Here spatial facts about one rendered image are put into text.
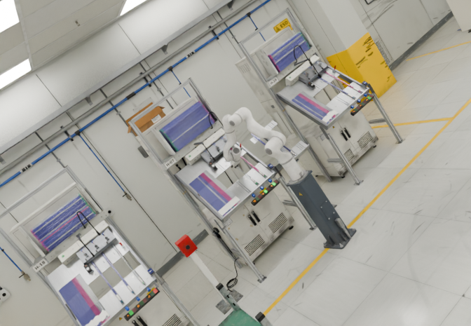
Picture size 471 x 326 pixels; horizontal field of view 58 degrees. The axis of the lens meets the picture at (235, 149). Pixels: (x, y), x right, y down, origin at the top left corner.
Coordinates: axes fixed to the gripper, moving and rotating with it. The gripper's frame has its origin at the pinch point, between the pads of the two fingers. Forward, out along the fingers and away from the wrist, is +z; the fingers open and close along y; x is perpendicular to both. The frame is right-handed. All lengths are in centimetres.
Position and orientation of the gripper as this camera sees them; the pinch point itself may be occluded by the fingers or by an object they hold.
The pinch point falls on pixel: (235, 165)
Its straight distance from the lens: 414.8
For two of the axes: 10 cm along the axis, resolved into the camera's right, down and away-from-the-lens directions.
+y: -7.3, 6.0, -3.3
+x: 6.9, 6.4, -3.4
